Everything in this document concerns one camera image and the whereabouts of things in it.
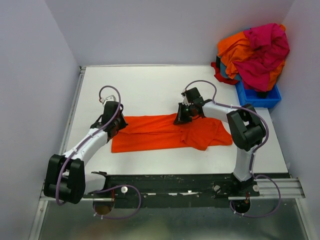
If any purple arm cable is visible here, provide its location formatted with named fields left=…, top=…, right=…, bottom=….
left=55, top=85, right=143, bottom=221
left=184, top=79, right=282, bottom=218

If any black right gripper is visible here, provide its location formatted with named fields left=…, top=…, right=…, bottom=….
left=173, top=102, right=195, bottom=125

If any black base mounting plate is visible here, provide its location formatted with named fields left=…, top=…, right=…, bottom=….
left=89, top=173, right=260, bottom=209

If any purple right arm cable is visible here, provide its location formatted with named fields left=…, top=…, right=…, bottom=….
left=184, top=79, right=282, bottom=218

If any teal blue t shirt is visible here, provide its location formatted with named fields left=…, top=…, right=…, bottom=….
left=220, top=62, right=242, bottom=81

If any magenta t shirt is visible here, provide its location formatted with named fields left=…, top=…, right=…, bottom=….
left=233, top=23, right=290, bottom=92

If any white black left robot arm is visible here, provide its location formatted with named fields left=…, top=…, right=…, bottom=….
left=43, top=101, right=128, bottom=205

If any bright orange t shirt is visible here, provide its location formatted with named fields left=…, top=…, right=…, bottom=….
left=111, top=113, right=233, bottom=153

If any orange t shirt in pile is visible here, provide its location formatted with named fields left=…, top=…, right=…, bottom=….
left=217, top=31, right=286, bottom=89

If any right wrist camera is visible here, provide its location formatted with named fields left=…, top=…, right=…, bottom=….
left=181, top=92, right=191, bottom=106

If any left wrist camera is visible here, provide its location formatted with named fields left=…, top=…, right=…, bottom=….
left=101, top=94, right=117, bottom=104

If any blue plastic bin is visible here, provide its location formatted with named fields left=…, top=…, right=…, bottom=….
left=235, top=81, right=282, bottom=109

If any red t shirt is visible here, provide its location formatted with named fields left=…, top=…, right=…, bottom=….
left=210, top=62, right=239, bottom=86

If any aluminium extrusion rail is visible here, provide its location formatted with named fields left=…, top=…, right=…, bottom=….
left=256, top=178, right=306, bottom=199

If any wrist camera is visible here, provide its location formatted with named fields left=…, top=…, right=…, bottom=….
left=181, top=92, right=191, bottom=106
left=101, top=94, right=117, bottom=104

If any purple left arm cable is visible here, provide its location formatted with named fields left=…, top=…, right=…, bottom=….
left=55, top=85, right=143, bottom=221

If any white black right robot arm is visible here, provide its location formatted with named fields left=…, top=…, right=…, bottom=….
left=173, top=87, right=269, bottom=196

